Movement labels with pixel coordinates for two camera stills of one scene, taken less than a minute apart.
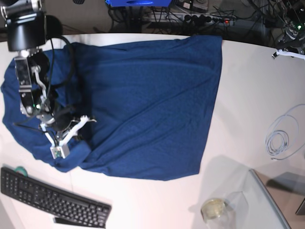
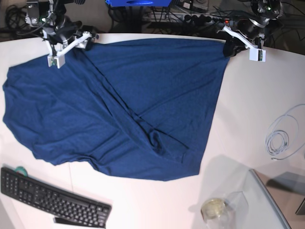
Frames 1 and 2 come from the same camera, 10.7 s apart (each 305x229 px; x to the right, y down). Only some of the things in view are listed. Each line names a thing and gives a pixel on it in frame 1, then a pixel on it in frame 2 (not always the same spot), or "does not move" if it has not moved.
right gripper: (62, 118) to (66, 26)
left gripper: (297, 45) to (250, 27)
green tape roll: (20, 168) does not move
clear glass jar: (218, 213) does not move
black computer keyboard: (64, 206) does not move
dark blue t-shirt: (152, 100) does not move
